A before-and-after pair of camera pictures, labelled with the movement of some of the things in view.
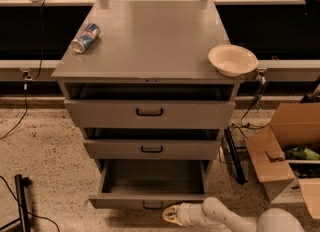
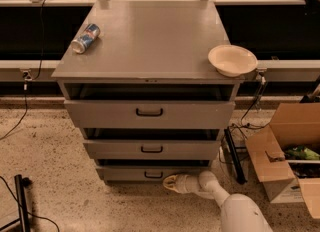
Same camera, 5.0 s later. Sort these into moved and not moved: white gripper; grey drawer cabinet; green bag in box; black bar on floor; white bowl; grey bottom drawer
Moved: white gripper; grey bottom drawer
Not moved: grey drawer cabinet; black bar on floor; white bowl; green bag in box
